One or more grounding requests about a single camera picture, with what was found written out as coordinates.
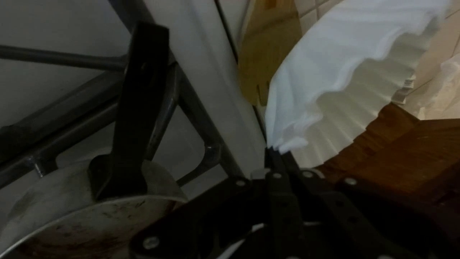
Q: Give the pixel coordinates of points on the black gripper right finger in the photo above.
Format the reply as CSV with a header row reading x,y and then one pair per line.
x,y
293,167

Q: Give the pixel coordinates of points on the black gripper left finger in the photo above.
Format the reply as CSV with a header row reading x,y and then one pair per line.
x,y
275,164

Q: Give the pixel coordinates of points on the white fluted paper bowl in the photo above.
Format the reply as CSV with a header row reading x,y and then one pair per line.
x,y
344,70

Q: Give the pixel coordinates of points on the left black burner grate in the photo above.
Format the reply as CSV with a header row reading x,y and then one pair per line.
x,y
34,142

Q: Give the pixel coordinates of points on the small steel pot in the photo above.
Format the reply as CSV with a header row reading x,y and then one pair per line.
x,y
93,208

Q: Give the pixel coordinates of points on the white gas stove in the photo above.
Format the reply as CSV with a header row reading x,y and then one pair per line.
x,y
199,40

